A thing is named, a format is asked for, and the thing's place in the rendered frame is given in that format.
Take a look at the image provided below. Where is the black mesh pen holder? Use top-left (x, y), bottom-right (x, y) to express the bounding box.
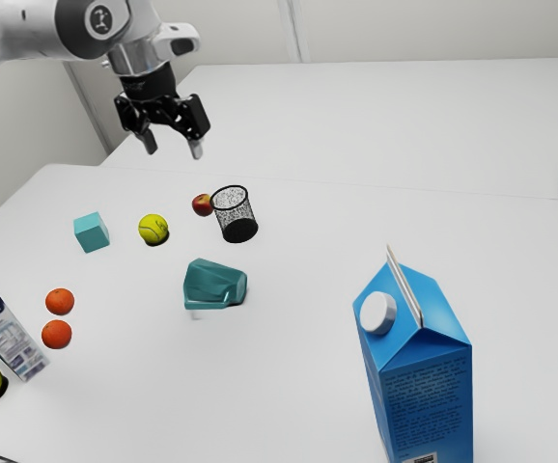
top-left (209, 184), bottom-right (260, 244)

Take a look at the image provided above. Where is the orange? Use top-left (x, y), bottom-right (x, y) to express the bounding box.
top-left (41, 318), bottom-right (73, 350)
top-left (44, 287), bottom-right (76, 317)

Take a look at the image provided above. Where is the blue carton with white cap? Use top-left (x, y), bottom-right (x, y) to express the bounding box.
top-left (351, 243), bottom-right (474, 463)

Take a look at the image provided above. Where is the white printed carton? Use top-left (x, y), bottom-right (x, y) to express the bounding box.
top-left (0, 269), bottom-right (51, 383)

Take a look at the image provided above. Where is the teal block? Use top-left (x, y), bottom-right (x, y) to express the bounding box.
top-left (72, 210), bottom-right (111, 254)

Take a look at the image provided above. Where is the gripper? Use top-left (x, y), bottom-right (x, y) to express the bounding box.
top-left (113, 63), bottom-right (212, 161)

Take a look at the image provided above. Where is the red apple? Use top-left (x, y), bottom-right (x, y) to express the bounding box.
top-left (191, 193), bottom-right (214, 218)

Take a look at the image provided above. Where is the teal faceted mug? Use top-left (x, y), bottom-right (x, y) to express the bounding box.
top-left (182, 258), bottom-right (249, 311)

